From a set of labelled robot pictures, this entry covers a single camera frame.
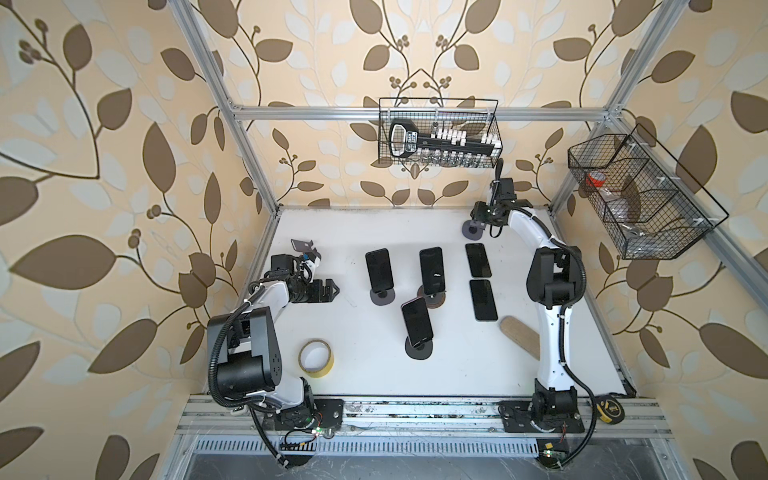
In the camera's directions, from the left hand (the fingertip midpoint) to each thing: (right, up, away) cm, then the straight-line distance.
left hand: (324, 287), depth 92 cm
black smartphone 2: (+28, -6, -15) cm, 32 cm away
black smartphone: (+18, +6, -5) cm, 20 cm away
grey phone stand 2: (+18, -4, +4) cm, 19 cm away
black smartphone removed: (+51, -5, +5) cm, 52 cm away
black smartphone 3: (+52, +7, +15) cm, 55 cm away
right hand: (+53, +24, +14) cm, 60 cm away
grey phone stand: (-9, +13, +9) cm, 18 cm away
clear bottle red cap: (+83, +33, -3) cm, 89 cm away
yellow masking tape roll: (+2, -22, -11) cm, 24 cm away
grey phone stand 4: (+52, +19, +19) cm, 58 cm away
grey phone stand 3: (+29, -17, -8) cm, 35 cm away
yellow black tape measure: (+76, -27, -19) cm, 83 cm away
